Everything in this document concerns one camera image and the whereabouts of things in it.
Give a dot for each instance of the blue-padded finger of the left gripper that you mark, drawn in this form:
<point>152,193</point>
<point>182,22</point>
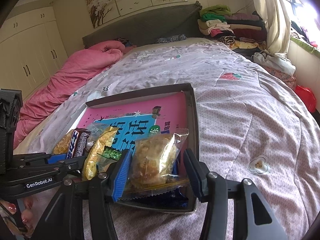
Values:
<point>50,158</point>

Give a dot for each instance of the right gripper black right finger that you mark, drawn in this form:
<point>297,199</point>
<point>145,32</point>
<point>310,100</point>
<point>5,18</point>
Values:
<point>208,187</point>

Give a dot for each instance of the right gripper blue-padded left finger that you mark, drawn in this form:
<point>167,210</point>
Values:
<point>118,177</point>

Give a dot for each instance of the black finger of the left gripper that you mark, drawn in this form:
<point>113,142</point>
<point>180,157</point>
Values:
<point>67,166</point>

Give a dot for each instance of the orange crispy cracker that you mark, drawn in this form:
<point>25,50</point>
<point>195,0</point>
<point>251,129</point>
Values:
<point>63,145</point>

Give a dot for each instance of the dark Snickers bar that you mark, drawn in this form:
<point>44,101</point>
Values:
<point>78,143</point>

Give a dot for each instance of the yellow chocolate bar wrapper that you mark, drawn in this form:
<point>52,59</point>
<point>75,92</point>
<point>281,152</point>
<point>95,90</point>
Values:
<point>95,154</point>

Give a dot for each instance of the green black seaweed snack packet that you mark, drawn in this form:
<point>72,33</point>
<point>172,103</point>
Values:
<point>106,158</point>

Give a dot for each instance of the blue Oreo cookie packet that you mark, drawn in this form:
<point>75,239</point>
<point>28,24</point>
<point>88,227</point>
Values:
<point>168,195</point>

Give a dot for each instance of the clear flaky pastry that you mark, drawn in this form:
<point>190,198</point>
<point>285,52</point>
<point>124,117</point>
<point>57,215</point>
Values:
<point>152,167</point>

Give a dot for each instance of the clear round cake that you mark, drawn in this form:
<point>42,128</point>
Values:
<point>95,129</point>

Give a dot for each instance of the person's left hand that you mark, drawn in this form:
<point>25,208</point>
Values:
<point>17,217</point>

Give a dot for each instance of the black shallow cardboard tray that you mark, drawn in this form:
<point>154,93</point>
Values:
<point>192,142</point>

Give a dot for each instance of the pink and blue book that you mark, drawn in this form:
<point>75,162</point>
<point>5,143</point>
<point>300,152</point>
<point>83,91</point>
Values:
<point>139,119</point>

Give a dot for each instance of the lilac patterned bedspread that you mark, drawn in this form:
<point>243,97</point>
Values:
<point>251,124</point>

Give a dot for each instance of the pink quilt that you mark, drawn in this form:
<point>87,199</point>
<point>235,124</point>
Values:
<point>79,68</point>

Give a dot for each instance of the cream wardrobe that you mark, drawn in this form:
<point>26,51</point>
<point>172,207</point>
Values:
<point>31,50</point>

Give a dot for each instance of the red plastic bag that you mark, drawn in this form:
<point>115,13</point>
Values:
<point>308,97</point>

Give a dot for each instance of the stack of folded clothes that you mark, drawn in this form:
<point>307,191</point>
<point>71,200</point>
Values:
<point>236,30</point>

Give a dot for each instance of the dark grey headboard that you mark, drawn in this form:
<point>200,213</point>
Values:
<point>147,27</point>

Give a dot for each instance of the cream curtain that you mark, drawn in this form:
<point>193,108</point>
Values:
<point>277,24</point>

